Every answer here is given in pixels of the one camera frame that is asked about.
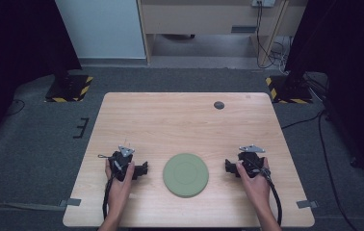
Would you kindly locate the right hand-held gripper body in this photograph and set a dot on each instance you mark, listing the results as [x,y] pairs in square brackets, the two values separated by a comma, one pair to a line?
[250,162]

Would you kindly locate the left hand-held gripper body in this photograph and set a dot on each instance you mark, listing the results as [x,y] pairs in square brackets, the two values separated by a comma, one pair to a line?
[121,162]

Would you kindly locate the person's left hand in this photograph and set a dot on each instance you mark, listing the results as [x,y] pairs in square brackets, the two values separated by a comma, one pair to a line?
[119,189]

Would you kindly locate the person's right hand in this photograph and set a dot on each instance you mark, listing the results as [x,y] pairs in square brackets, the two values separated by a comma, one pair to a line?
[256,187]

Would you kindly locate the green round plate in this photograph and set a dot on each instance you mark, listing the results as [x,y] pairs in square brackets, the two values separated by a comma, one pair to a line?
[186,175]

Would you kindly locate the dark round table grommet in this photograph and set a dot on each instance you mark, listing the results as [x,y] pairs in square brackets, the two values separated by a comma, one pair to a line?
[219,105]

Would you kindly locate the grey tape strip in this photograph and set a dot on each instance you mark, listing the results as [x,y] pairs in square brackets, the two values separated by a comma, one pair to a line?
[71,202]
[306,204]

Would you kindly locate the black stand base striped edge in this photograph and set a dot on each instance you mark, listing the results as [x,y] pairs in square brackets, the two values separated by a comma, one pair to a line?
[287,91]
[69,88]

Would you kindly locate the white cabinet panel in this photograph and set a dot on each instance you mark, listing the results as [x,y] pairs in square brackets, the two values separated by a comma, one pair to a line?
[101,29]

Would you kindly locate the black curtain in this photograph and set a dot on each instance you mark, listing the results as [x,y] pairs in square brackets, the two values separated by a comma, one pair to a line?
[13,48]
[347,64]

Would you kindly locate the grey power strip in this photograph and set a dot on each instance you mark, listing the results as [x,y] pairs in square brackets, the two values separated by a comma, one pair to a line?
[263,3]

